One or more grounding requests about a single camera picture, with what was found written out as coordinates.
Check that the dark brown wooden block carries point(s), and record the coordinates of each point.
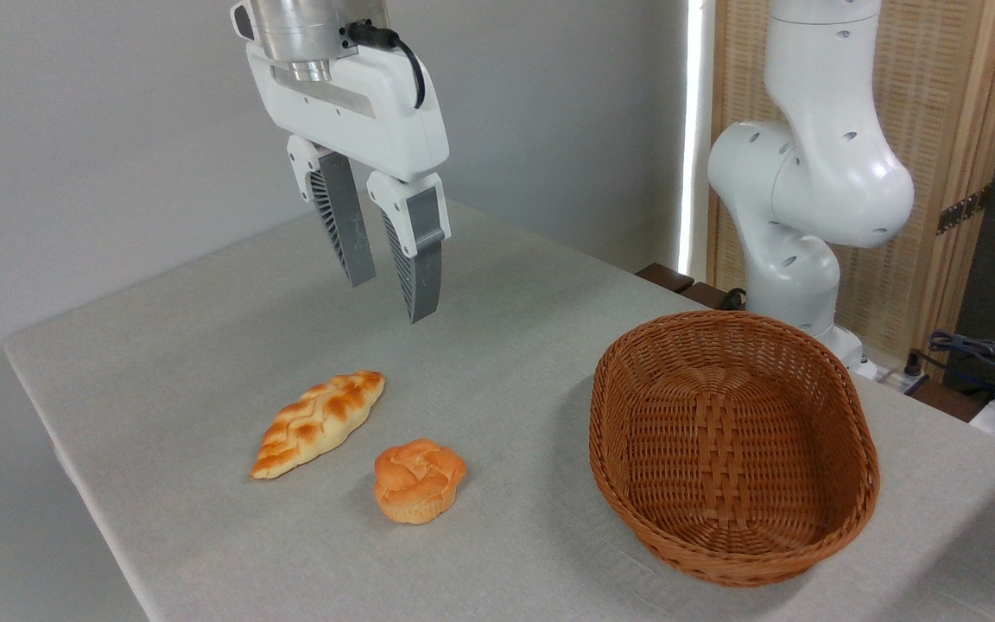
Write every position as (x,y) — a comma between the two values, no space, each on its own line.
(705,295)
(664,277)

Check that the wooden woven folding screen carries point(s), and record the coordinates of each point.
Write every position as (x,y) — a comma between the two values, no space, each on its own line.
(938,104)

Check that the round knotted bread bun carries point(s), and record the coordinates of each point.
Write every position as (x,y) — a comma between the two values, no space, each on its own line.
(420,479)

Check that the long braided bread loaf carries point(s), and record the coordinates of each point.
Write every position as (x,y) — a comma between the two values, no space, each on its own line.
(316,423)

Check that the grey tablecloth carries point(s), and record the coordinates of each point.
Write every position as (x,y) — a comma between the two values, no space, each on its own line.
(506,363)

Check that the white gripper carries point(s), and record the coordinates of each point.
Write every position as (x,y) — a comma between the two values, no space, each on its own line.
(359,112)

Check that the brown oval wicker basket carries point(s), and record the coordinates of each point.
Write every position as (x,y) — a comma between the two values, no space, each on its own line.
(722,449)

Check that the metal screen hinge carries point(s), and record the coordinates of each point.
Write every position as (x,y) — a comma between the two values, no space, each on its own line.
(964,209)

